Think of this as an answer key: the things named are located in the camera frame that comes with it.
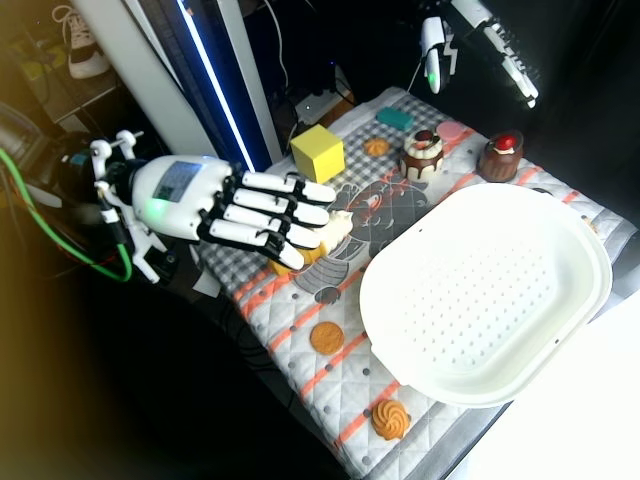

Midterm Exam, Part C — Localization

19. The chocolate cream cupcake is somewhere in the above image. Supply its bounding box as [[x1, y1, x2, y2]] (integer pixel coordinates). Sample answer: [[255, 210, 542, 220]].
[[398, 128, 446, 184]]

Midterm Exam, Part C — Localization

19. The brown chocolate cake with strawberry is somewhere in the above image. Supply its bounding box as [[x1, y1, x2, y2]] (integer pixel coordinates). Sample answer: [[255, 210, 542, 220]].
[[476, 128, 526, 184]]

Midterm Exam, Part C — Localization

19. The thin white cable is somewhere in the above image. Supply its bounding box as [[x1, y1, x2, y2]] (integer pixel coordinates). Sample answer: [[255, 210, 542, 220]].
[[262, 0, 292, 90]]

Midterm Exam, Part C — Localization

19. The white perforated tray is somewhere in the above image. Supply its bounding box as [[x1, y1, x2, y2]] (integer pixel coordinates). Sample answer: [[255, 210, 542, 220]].
[[358, 182, 614, 409]]

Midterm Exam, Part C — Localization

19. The yellow cube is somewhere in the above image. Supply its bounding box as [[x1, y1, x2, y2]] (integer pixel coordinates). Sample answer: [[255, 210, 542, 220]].
[[289, 124, 346, 185]]

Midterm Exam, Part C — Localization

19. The teal block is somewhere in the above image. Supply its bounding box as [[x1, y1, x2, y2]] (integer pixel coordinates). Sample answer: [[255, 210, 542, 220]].
[[375, 106, 415, 132]]

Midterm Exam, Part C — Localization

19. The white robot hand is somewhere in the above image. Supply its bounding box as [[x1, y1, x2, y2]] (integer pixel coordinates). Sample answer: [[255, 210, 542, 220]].
[[451, 0, 544, 109], [130, 155, 338, 272]]

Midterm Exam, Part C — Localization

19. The white power strip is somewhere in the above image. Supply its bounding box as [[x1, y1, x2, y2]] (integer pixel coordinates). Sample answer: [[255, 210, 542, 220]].
[[294, 89, 352, 126]]

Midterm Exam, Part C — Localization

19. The white plug adapter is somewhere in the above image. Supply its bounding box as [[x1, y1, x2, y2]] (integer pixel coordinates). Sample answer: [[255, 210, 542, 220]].
[[332, 64, 352, 95]]

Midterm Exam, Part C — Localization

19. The grey quilt with bear print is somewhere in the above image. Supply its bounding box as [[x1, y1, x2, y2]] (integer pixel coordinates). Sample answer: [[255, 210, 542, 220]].
[[197, 85, 626, 480]]

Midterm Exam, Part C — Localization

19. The pink round macaron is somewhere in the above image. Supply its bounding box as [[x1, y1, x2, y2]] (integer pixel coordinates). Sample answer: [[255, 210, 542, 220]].
[[435, 121, 466, 146]]

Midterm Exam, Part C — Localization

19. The white sneaker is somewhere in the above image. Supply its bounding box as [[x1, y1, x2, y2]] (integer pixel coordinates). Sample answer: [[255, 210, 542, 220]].
[[51, 3, 111, 80]]

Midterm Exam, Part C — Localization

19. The round flat biscuit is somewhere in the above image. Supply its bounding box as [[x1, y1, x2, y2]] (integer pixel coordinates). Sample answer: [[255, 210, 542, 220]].
[[309, 321, 346, 357]]

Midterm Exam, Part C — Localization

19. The green cable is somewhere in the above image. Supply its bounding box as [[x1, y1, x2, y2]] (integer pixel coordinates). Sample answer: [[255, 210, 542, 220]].
[[0, 147, 134, 284]]

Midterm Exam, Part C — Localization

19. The white column with blue light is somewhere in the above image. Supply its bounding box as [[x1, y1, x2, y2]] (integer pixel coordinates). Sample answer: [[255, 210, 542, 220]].
[[69, 0, 284, 174]]

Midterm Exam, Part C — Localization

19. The large swirl cookie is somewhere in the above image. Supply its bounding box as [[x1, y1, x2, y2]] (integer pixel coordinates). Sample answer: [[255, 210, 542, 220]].
[[370, 398, 412, 442]]

